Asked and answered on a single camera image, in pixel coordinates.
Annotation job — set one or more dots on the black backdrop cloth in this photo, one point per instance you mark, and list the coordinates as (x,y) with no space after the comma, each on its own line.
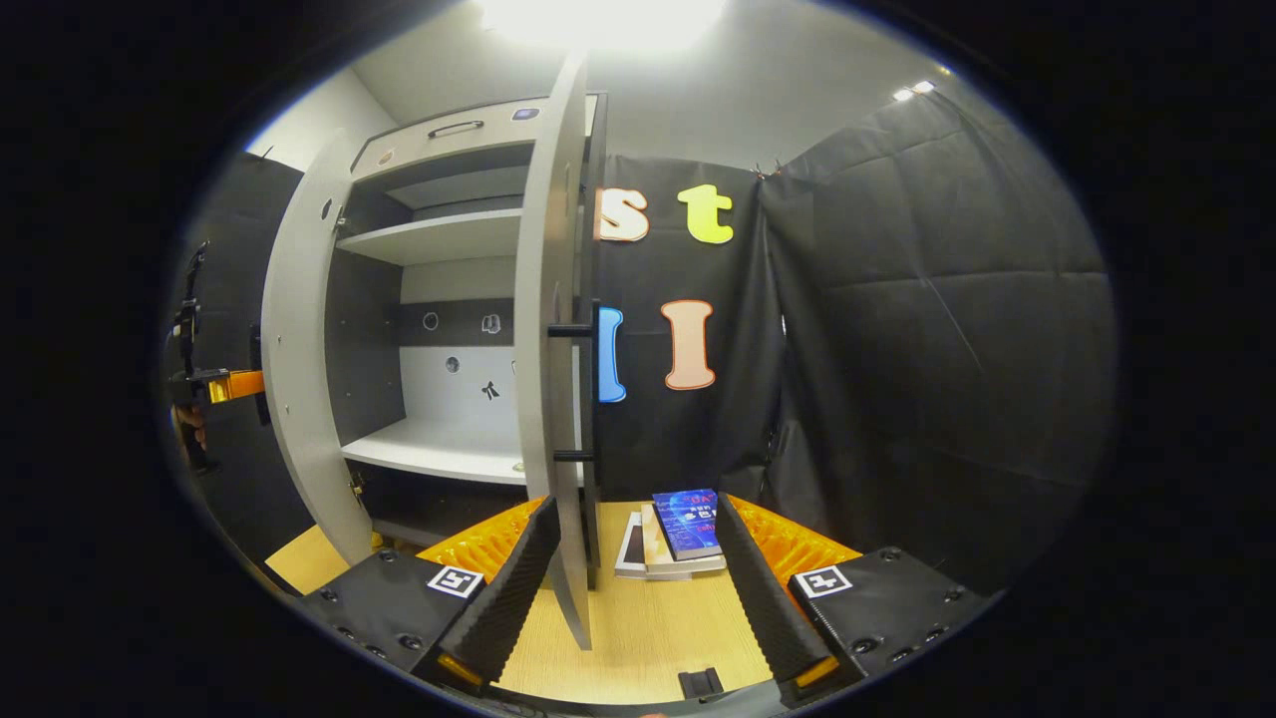
(897,299)

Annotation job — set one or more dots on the blue book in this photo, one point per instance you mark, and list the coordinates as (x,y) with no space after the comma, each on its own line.
(688,524)

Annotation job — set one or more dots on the beige book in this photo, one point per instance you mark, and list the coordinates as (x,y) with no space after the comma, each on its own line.
(658,553)

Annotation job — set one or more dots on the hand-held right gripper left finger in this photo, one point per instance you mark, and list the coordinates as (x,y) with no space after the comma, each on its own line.
(513,598)

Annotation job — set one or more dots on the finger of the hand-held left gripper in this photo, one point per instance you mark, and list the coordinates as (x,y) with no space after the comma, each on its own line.
(234,386)

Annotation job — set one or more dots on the white dark-cover book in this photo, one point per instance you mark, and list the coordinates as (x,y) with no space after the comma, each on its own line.
(630,548)

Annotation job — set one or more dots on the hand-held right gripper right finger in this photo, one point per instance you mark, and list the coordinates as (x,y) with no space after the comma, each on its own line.
(763,598)

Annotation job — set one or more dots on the large ceiling light panel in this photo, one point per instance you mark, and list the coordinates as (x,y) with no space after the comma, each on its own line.
(603,20)

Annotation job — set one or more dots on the grey double-door shoe cabinet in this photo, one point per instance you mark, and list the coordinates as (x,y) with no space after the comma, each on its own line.
(439,239)

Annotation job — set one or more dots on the small ceiling light panel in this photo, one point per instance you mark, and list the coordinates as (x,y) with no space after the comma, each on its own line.
(914,91)

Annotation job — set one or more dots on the grey shoe cabinet door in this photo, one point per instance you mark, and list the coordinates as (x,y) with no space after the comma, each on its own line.
(299,349)
(543,249)

